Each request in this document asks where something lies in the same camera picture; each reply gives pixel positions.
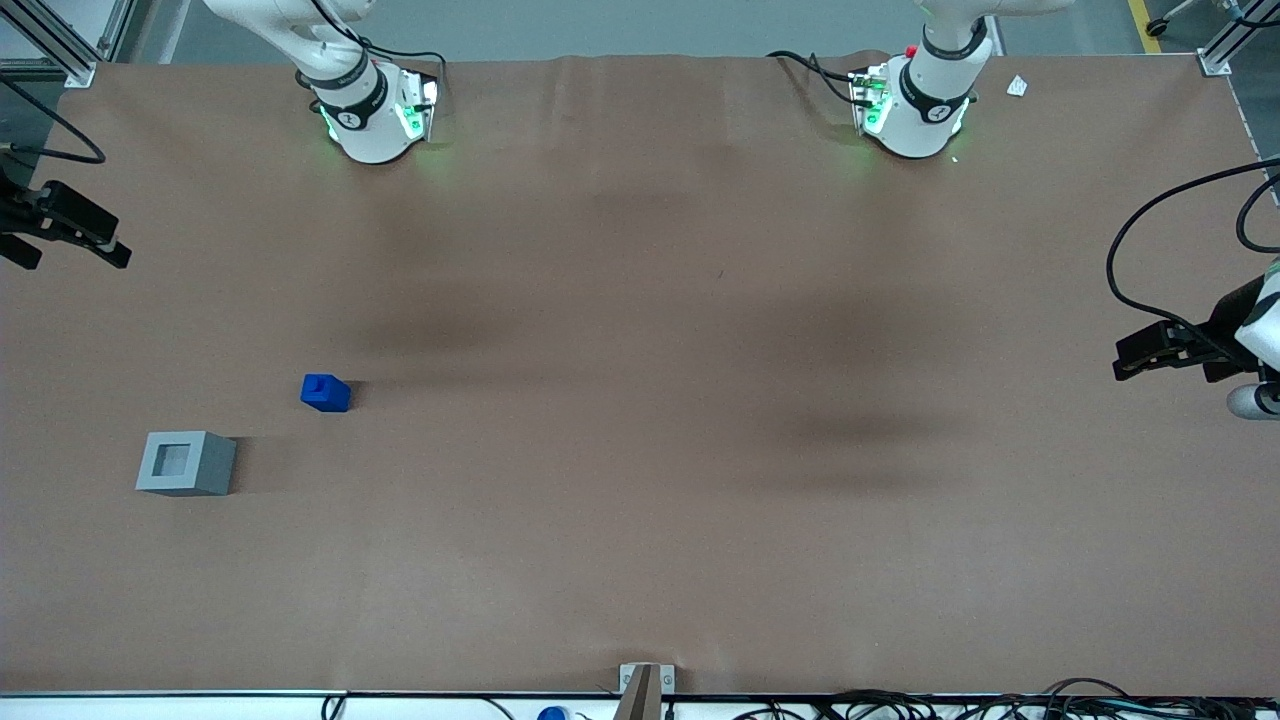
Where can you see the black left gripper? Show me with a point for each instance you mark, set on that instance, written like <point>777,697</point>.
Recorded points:
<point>1226,320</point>

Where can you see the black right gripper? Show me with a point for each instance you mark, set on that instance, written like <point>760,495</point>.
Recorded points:
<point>12,217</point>

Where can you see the blue plastic part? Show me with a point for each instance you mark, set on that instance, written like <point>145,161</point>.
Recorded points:
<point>325,394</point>

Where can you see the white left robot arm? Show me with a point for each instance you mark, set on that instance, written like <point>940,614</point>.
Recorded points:
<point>925,115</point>

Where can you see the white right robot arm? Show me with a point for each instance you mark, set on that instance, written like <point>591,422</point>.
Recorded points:
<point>365,125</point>

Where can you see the gray square base block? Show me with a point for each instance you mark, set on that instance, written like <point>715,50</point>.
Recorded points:
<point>208,470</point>

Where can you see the white paper scrap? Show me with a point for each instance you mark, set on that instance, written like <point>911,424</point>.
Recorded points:
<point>1017,86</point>

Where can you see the black caster wheel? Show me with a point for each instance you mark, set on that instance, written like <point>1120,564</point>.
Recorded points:
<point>1158,26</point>

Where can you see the brown table cover sheet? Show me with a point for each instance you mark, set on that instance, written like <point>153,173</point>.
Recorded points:
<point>640,400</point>

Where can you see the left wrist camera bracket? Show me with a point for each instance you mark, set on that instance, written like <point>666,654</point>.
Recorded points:
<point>1250,401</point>

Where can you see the aluminium frame post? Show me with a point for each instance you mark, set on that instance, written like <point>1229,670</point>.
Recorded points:
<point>1225,50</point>
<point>60,45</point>

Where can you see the metal camera post bracket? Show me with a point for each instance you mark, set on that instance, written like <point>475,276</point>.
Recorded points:
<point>640,690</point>

